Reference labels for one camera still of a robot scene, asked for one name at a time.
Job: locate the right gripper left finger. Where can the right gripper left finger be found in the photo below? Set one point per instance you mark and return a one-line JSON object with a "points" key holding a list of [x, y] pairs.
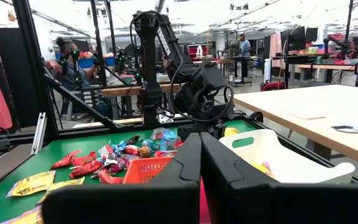
{"points": [[120, 205]]}

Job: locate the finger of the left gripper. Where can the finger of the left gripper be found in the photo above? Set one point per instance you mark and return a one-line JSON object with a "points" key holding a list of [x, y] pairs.
{"points": [[186, 132], [217, 130]]}

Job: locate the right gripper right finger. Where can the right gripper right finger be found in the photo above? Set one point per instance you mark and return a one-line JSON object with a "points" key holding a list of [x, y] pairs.
{"points": [[291, 205]]}

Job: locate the yellow candy packet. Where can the yellow candy packet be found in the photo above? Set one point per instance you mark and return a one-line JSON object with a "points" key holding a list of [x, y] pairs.
{"points": [[231, 131], [61, 186], [261, 169], [31, 184], [26, 217]]}

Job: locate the orange round candy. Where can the orange round candy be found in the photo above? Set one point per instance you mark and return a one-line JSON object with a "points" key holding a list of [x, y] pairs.
{"points": [[145, 151]]}

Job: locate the black candy bar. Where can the black candy bar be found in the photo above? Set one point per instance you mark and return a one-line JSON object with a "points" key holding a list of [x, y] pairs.
{"points": [[134, 139]]}

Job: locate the red round candy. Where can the red round candy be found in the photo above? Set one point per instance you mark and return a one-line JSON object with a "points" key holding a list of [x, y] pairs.
{"points": [[131, 150]]}

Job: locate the blue lollipop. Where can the blue lollipop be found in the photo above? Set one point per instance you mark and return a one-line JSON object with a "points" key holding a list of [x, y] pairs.
{"points": [[150, 144], [118, 146]]}

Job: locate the background black robot arm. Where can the background black robot arm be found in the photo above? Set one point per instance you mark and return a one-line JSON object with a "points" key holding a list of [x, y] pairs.
{"points": [[340, 46]]}

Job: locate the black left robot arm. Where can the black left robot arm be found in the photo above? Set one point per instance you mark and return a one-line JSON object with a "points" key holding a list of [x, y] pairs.
{"points": [[150, 62]]}

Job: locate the blue pink candy packet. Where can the blue pink candy packet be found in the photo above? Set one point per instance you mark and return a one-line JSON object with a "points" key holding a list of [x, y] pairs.
{"points": [[163, 134]]}

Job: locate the purple candy packet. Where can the purple candy packet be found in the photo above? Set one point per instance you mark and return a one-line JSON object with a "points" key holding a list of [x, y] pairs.
{"points": [[120, 165]]}

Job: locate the red white candy packet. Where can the red white candy packet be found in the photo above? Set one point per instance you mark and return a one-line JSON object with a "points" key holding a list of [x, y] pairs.
{"points": [[106, 152]]}

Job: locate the orange plastic basket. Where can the orange plastic basket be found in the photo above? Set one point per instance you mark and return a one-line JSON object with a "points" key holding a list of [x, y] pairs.
{"points": [[141, 171]]}

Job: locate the white plastic bin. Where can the white plastic bin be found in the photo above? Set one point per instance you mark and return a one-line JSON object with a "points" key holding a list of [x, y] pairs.
{"points": [[291, 161]]}

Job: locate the person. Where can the person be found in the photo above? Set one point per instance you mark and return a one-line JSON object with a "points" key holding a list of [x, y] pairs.
{"points": [[70, 77], [245, 46]]}

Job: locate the red floor box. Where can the red floor box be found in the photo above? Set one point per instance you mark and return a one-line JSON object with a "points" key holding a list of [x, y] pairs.
{"points": [[272, 86]]}

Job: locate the green table mat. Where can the green table mat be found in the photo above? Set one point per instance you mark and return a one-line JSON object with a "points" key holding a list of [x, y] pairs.
{"points": [[73, 146]]}

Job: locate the red plastic bin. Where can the red plastic bin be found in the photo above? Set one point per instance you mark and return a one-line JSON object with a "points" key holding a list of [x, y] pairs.
{"points": [[204, 205]]}

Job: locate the wooden background table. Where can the wooden background table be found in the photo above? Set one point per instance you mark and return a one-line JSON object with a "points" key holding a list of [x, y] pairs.
{"points": [[120, 91]]}

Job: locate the light wooden desk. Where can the light wooden desk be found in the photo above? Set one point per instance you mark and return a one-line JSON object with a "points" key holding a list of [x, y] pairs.
{"points": [[291, 99]]}

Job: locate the black computer monitor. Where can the black computer monitor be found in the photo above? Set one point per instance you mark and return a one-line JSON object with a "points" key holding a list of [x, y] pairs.
{"points": [[294, 39]]}

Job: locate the black partition panel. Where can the black partition panel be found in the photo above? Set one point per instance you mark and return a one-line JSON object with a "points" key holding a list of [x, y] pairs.
{"points": [[17, 77]]}

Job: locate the silver aluminium bracket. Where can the silver aluminium bracket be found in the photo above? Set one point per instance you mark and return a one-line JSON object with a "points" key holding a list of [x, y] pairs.
{"points": [[38, 137]]}

